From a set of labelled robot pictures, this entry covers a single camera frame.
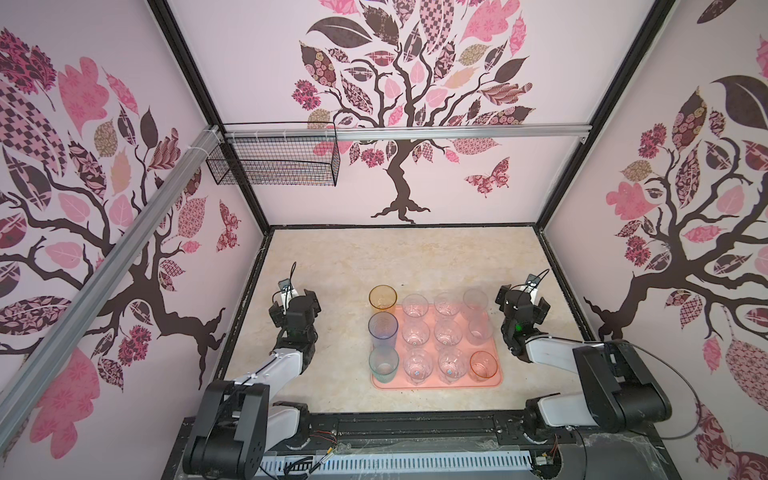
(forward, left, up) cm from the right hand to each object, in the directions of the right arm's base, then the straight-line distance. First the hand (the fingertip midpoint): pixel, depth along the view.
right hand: (527, 289), depth 90 cm
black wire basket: (+38, +77, +25) cm, 90 cm away
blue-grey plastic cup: (-10, +44, -3) cm, 46 cm away
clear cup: (-2, +34, -5) cm, 35 cm away
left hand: (-2, +71, +1) cm, 71 cm away
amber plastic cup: (-2, +44, +1) cm, 44 cm away
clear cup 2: (-1, +24, -6) cm, 25 cm away
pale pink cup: (-10, +14, -8) cm, 19 cm away
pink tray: (-24, +30, -10) cm, 40 cm away
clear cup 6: (-19, +24, -9) cm, 32 cm away
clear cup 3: (-9, +34, -10) cm, 37 cm away
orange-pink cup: (-20, +16, -8) cm, 27 cm away
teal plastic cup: (-19, +44, -8) cm, 49 cm away
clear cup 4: (-10, +25, -8) cm, 28 cm away
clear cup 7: (-3, +16, 0) cm, 17 cm away
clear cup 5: (-20, +34, -8) cm, 40 cm away
